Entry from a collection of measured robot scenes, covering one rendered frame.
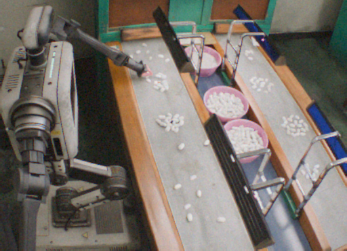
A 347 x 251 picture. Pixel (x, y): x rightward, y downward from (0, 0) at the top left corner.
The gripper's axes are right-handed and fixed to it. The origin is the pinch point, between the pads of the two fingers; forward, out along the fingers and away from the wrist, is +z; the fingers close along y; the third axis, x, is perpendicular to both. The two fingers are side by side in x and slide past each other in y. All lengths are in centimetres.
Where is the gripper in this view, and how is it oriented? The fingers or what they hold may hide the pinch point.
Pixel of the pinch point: (151, 74)
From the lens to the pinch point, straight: 221.0
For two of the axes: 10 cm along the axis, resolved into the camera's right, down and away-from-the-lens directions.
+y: -2.6, -7.0, 6.7
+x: -6.4, 6.4, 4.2
